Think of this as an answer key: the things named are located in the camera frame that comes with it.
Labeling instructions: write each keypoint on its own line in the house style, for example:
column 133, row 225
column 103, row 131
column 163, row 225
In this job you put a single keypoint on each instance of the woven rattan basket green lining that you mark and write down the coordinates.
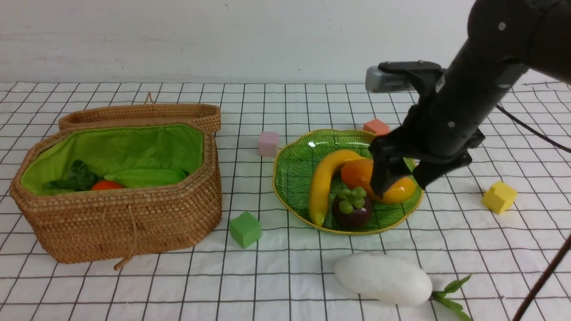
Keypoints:
column 77, row 227

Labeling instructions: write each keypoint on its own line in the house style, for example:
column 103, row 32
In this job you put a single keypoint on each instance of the green toy cucumber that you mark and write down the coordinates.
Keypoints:
column 146, row 177

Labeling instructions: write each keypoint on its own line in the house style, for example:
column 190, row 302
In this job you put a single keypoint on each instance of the orange foam cube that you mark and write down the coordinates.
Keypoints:
column 377, row 127

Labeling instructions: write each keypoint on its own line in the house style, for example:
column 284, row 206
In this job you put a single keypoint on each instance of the orange toy carrot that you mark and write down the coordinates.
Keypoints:
column 80, row 178

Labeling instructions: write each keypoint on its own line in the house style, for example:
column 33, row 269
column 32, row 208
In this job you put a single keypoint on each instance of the white toy radish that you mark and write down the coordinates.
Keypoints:
column 395, row 281

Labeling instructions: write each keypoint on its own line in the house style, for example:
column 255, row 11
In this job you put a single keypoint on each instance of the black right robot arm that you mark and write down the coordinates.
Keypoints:
column 506, row 38

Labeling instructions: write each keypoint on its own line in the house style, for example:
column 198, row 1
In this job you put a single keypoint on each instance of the pink foam cube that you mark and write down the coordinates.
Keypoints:
column 268, row 144

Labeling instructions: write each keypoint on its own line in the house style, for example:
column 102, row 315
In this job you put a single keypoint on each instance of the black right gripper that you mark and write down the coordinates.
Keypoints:
column 440, row 129

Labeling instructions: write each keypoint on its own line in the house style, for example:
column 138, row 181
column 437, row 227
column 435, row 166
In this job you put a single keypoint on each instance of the green glass leaf plate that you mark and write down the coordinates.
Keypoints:
column 294, row 167

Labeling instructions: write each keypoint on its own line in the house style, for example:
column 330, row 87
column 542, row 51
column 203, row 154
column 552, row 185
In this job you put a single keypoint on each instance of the green foam cube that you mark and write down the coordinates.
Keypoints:
column 245, row 229

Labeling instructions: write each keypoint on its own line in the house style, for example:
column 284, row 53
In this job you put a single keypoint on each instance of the purple toy mangosteen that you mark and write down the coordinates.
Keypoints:
column 352, row 208

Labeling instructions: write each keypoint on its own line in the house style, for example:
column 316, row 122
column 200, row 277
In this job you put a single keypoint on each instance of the white checkered tablecloth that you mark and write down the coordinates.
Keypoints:
column 287, row 274

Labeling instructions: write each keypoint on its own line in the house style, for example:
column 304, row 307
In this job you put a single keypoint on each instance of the yellow foam cube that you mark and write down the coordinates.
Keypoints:
column 499, row 197

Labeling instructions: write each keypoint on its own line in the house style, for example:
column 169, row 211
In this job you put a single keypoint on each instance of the woven rattan basket lid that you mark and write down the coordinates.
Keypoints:
column 207, row 116

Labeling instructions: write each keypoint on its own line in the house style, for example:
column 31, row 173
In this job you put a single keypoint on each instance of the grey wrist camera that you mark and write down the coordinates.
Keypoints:
column 390, row 77

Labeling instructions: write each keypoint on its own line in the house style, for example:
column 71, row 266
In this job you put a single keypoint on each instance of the yellow toy banana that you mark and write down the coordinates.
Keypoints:
column 321, row 183

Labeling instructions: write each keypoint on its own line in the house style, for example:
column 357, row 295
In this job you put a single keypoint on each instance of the orange yellow toy mango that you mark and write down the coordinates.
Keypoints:
column 358, row 173

